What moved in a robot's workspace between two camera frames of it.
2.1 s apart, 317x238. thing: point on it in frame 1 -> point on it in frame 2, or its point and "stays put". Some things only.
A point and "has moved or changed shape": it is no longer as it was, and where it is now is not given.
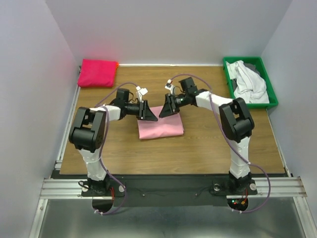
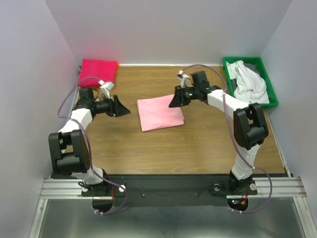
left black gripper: x=147 y=114 -> x=116 y=108
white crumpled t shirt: x=250 y=87 stays put
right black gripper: x=170 y=107 -> x=178 y=99
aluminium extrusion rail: x=271 y=187 stays put
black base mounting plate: x=170 y=190 stays put
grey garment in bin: x=252 y=67 stays put
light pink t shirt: x=168 y=126 has moved or changed shape
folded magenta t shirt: x=97 y=73 stays put
